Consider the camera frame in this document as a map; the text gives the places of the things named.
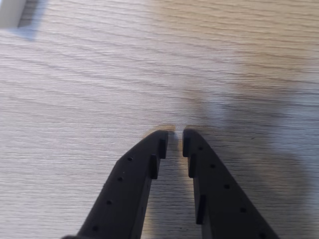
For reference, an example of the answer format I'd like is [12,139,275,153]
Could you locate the white cube block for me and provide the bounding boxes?
[0,0,38,28]

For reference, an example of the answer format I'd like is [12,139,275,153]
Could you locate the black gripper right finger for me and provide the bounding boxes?
[182,128,281,239]

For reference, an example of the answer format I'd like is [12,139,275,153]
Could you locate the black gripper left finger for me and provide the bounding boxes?
[61,129,170,239]

